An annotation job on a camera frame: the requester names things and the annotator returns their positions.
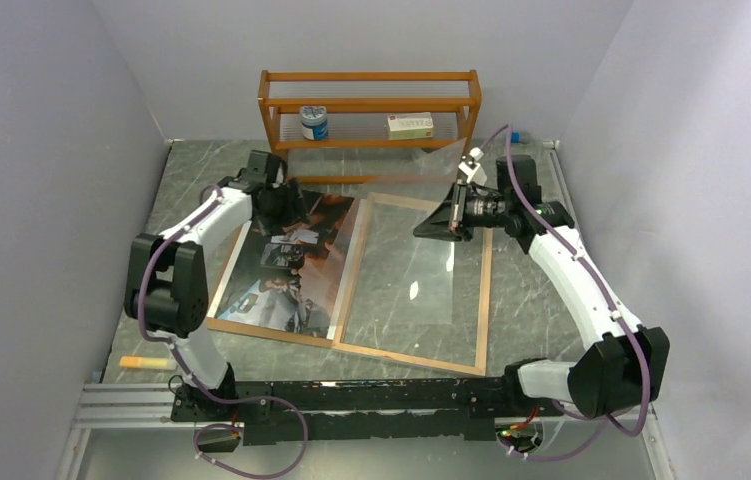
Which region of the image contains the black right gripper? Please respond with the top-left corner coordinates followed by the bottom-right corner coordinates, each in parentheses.
top-left (414, 179), bottom-right (512, 242)

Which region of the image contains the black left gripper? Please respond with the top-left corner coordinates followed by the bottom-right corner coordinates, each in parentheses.
top-left (258, 178), bottom-right (311, 237)

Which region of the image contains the printed photo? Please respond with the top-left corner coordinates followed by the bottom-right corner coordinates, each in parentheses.
top-left (212, 191), bottom-right (361, 339)

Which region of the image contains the clear acrylic sheet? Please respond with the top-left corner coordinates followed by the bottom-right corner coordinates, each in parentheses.
top-left (293, 149), bottom-right (474, 333)

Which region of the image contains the wooden picture frame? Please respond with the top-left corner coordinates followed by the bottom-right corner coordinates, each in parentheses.
top-left (333, 203), bottom-right (493, 376)

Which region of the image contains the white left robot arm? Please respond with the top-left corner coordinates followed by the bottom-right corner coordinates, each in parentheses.
top-left (124, 150), bottom-right (308, 420)

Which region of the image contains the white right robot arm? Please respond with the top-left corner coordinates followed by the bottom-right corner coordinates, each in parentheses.
top-left (413, 149), bottom-right (670, 419)

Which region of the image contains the silver tape roll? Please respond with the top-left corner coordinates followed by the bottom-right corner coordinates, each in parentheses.
top-left (411, 148), bottom-right (454, 174)

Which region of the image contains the blue white jar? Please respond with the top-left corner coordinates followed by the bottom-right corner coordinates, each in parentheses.
top-left (299, 106), bottom-right (328, 141)

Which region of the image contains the white green box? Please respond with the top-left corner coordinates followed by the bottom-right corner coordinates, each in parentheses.
top-left (386, 112), bottom-right (435, 141)

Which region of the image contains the orange wooden shelf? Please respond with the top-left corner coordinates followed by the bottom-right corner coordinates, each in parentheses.
top-left (257, 69), bottom-right (483, 162)

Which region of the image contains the blue capped bottle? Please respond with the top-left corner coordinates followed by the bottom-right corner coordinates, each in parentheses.
top-left (508, 131), bottom-right (535, 145)

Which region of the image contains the yellow glue stick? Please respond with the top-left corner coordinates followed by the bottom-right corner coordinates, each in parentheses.
top-left (119, 356), bottom-right (176, 371)

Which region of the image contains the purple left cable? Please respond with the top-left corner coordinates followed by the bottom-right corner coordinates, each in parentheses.
top-left (136, 185), bottom-right (310, 480)

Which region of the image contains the purple cable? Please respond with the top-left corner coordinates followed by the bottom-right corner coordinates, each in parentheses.
top-left (136, 185), bottom-right (310, 480)
top-left (479, 124), bottom-right (653, 463)

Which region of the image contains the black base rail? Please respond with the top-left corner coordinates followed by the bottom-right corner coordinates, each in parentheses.
top-left (170, 376), bottom-right (560, 446)

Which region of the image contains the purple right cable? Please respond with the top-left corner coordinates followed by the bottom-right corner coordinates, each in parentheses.
top-left (479, 124), bottom-right (653, 463)

